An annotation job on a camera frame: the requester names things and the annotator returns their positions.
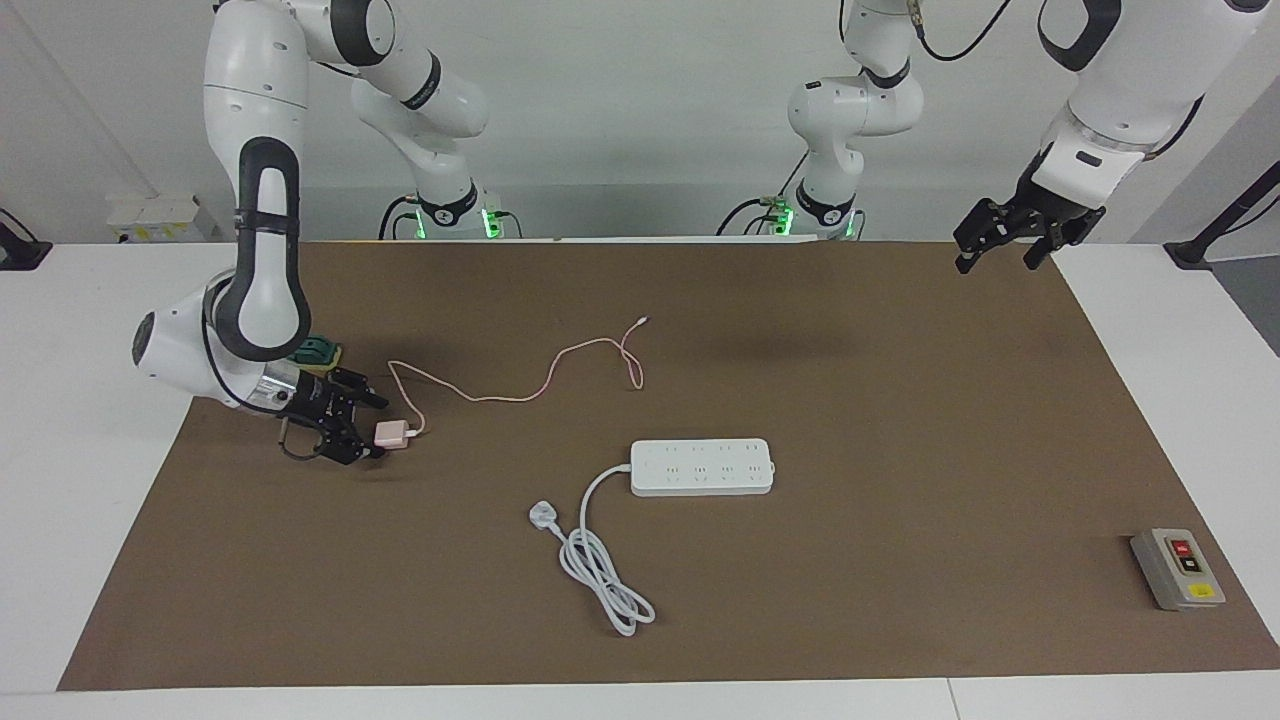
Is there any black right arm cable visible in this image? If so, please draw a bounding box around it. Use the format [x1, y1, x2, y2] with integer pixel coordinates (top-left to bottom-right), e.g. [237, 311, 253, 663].
[200, 285, 326, 463]

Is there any brown table mat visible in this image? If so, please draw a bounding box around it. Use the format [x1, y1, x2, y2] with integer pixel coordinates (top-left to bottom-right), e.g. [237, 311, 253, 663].
[57, 240, 1280, 691]

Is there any white power strip cord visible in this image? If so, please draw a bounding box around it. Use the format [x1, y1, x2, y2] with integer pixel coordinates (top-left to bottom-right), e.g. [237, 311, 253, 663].
[528, 462, 657, 638]

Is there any green knife switch block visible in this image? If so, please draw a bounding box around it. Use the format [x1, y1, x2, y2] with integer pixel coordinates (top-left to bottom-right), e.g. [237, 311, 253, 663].
[288, 335, 346, 376]

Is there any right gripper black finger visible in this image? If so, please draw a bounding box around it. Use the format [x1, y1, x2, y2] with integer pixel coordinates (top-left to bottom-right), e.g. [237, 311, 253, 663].
[330, 368, 391, 409]
[330, 430, 386, 466]

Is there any pink charging cable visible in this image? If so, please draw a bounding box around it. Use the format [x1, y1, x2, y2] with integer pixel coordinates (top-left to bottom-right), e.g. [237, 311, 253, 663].
[387, 315, 649, 438]

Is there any grey push-button switch box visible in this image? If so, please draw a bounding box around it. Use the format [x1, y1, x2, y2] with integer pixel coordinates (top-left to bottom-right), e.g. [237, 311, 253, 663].
[1130, 527, 1227, 612]

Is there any white power strip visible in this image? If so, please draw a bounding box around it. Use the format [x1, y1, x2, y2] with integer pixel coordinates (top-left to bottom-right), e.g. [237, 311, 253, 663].
[630, 438, 777, 497]

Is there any white box with yellow labels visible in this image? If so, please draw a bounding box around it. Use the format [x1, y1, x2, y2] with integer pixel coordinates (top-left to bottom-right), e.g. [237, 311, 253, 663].
[105, 193, 216, 244]

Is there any black base cable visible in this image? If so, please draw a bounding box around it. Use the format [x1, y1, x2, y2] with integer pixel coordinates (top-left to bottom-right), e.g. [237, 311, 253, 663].
[716, 150, 811, 237]
[378, 195, 419, 241]

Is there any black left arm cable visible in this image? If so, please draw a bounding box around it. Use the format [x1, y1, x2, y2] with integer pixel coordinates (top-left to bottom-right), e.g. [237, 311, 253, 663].
[905, 0, 1013, 63]

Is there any black clamp stand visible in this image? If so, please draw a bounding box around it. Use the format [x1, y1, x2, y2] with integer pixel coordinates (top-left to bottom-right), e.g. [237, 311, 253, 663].
[0, 208, 53, 271]
[1163, 160, 1280, 269]

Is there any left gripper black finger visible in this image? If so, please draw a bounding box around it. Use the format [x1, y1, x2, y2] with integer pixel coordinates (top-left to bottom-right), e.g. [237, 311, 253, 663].
[953, 200, 1019, 273]
[1024, 225, 1073, 269]

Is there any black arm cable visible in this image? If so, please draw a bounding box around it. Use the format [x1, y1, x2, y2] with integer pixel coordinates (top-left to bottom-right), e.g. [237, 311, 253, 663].
[905, 0, 1013, 63]
[200, 285, 326, 463]

